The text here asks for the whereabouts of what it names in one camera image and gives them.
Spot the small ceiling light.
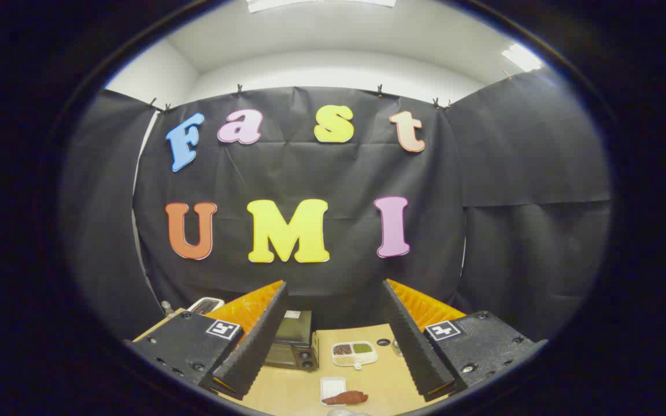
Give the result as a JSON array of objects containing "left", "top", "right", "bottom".
[{"left": 502, "top": 43, "right": 543, "bottom": 73}]

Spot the white rectangular plate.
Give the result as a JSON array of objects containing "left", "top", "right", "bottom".
[{"left": 320, "top": 377, "right": 347, "bottom": 405}]

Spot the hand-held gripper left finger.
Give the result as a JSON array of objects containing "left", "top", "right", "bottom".
[{"left": 125, "top": 280, "right": 288, "bottom": 400}]

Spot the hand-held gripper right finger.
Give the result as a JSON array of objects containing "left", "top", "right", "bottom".
[{"left": 380, "top": 279, "right": 547, "bottom": 402}]

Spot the black toaster oven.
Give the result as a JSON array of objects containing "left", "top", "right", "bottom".
[{"left": 264, "top": 310, "right": 319, "bottom": 371}]

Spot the divided white grain dish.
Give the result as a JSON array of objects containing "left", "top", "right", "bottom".
[{"left": 331, "top": 341, "right": 378, "bottom": 370}]

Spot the long ceiling light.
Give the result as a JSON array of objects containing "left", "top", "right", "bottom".
[{"left": 246, "top": 0, "right": 397, "bottom": 13}]

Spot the brown meat piece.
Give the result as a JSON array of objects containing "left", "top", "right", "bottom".
[{"left": 321, "top": 391, "right": 369, "bottom": 406}]

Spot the white kitchen scale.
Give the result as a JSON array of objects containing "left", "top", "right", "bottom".
[{"left": 187, "top": 297, "right": 225, "bottom": 316}]

